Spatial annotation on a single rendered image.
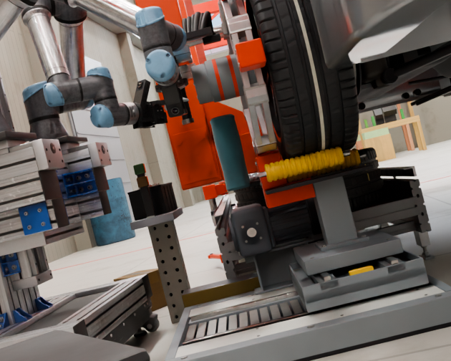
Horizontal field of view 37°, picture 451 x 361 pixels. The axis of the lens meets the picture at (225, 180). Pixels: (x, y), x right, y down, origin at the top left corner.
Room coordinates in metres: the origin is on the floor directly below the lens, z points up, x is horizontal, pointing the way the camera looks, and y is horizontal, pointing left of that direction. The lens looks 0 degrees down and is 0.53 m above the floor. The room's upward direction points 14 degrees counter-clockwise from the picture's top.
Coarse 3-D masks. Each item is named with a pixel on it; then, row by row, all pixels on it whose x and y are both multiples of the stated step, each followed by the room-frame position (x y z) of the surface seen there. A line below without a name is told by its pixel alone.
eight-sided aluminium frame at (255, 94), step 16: (240, 0) 2.05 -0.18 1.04; (240, 16) 1.99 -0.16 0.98; (240, 32) 1.97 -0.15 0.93; (256, 80) 2.01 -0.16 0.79; (240, 96) 2.49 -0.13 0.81; (256, 96) 1.97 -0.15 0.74; (256, 112) 2.45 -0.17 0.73; (256, 128) 2.06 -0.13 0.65; (272, 128) 2.07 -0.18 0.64; (256, 144) 2.10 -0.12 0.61; (272, 144) 2.11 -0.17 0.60
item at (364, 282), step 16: (400, 256) 2.17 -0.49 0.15; (416, 256) 2.00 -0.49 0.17; (304, 272) 2.33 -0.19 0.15; (336, 272) 2.17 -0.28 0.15; (352, 272) 1.95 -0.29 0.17; (368, 272) 1.95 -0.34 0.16; (384, 272) 1.95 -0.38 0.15; (400, 272) 1.94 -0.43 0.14; (416, 272) 1.94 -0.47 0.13; (304, 288) 1.95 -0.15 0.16; (320, 288) 1.95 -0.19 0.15; (336, 288) 1.95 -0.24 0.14; (352, 288) 1.95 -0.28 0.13; (368, 288) 1.95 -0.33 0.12; (384, 288) 1.95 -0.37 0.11; (400, 288) 1.95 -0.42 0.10; (304, 304) 2.02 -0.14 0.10; (320, 304) 1.95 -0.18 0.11; (336, 304) 1.95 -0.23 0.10
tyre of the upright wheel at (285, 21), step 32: (256, 0) 1.95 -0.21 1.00; (288, 0) 1.94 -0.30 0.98; (288, 32) 1.91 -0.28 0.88; (288, 64) 1.92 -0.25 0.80; (320, 64) 1.92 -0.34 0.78; (352, 64) 1.93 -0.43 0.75; (288, 96) 1.94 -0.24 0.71; (320, 96) 1.95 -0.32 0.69; (352, 96) 1.96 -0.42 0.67; (288, 128) 2.00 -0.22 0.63; (320, 128) 2.02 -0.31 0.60; (352, 128) 2.05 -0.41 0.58
